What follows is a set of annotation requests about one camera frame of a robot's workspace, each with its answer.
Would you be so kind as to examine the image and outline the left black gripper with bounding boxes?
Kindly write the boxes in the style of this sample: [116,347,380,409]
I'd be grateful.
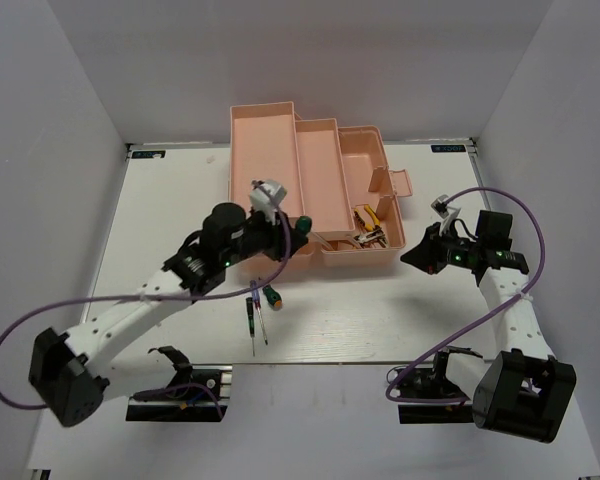
[221,205,309,268]

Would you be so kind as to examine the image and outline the yellow needle-nose pliers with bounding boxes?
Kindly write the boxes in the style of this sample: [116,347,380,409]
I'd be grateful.
[353,204,381,232]

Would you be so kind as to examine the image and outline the thin green precision screwdriver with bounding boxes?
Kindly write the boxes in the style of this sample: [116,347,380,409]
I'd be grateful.
[245,297,256,355]

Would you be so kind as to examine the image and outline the pink plastic toolbox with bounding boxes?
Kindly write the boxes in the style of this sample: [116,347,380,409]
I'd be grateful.
[229,102,412,270]

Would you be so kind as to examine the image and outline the yellow combination pliers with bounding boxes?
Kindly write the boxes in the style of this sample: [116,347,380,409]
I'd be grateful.
[353,227,388,248]

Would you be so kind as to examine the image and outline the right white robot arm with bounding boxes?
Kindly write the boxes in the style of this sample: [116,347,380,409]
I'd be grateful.
[390,208,577,443]

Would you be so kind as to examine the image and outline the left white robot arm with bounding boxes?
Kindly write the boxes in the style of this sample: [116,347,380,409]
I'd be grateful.
[29,202,312,427]

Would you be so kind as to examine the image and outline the blue red long screwdriver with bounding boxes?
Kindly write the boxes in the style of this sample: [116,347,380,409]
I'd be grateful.
[250,280,269,345]

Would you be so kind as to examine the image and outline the green orange stubby screwdriver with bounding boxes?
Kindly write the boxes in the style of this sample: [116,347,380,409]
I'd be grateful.
[262,284,283,310]

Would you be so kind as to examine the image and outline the right table corner label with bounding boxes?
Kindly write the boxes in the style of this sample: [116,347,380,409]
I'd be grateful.
[431,144,466,153]

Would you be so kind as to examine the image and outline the table corner label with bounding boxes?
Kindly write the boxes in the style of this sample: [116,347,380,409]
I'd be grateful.
[431,144,466,153]
[131,150,166,159]

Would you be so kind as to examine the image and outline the left table corner label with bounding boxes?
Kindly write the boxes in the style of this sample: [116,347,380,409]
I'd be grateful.
[131,150,166,159]

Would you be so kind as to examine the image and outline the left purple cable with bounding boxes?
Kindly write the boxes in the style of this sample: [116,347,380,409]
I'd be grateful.
[0,179,296,419]

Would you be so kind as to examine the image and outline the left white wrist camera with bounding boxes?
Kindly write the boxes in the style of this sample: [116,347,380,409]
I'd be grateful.
[249,180,287,224]

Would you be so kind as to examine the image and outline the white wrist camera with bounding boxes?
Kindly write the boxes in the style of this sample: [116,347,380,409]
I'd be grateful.
[431,195,461,234]
[249,180,287,224]

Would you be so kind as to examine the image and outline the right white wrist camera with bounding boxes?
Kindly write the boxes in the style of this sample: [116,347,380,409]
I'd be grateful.
[431,195,461,234]

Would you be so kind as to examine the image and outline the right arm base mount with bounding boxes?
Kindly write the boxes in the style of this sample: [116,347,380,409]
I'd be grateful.
[392,367,473,425]

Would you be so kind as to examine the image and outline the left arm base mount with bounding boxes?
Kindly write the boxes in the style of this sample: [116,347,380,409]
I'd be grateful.
[125,365,233,423]

